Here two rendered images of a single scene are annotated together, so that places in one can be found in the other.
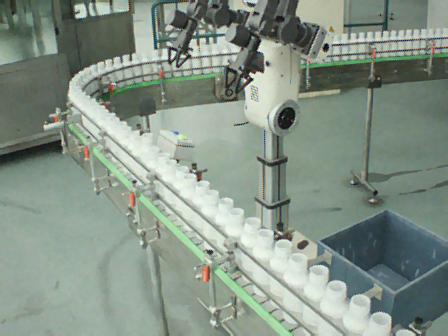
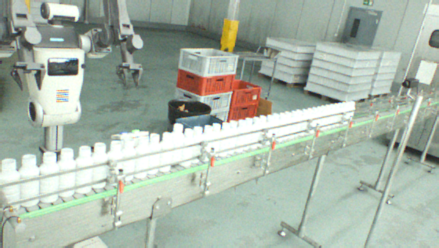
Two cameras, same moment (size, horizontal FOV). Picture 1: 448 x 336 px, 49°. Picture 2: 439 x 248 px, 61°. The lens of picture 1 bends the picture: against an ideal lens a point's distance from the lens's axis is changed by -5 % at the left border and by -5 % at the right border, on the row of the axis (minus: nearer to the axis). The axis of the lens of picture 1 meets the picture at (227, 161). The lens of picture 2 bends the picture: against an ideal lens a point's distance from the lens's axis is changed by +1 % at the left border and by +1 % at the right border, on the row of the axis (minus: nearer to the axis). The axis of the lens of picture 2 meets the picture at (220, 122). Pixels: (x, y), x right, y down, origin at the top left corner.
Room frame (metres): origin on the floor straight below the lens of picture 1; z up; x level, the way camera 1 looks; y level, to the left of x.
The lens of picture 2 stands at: (1.82, 1.71, 1.73)
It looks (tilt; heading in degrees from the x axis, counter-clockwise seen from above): 18 degrees down; 253
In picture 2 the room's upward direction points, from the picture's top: 10 degrees clockwise
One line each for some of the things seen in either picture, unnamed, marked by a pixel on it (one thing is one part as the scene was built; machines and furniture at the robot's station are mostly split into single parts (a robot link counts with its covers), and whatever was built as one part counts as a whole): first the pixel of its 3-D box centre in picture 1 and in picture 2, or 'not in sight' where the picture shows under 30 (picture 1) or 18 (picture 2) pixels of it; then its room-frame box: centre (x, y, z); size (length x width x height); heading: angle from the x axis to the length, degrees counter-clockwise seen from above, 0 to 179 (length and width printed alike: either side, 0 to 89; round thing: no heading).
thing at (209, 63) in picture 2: not in sight; (208, 61); (0.78, -2.48, 1.00); 0.61 x 0.41 x 0.22; 38
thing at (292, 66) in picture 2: not in sight; (292, 61); (-2.41, -6.78, 0.50); 1.23 x 1.05 x 1.00; 29
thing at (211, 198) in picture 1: (213, 220); (239, 136); (1.19, 0.04, 1.08); 0.06 x 0.06 x 0.17
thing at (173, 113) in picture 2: not in sight; (186, 134); (1.06, -1.85, 0.32); 0.45 x 0.45 x 0.64
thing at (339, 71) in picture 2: not in sight; (342, 72); (-3.05, -5.54, 0.59); 1.24 x 1.03 x 1.17; 33
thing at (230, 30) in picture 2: not in sight; (228, 38); (-1.55, -9.77, 0.55); 0.40 x 0.40 x 1.10; 31
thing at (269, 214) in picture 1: (272, 233); not in sight; (2.10, -0.20, 0.45); 0.13 x 0.13 x 0.40; 31
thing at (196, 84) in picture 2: not in sight; (206, 80); (0.77, -2.49, 0.78); 0.61 x 0.41 x 0.22; 38
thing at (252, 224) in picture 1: (253, 250); (259, 130); (1.04, -0.05, 1.08); 0.06 x 0.06 x 0.17
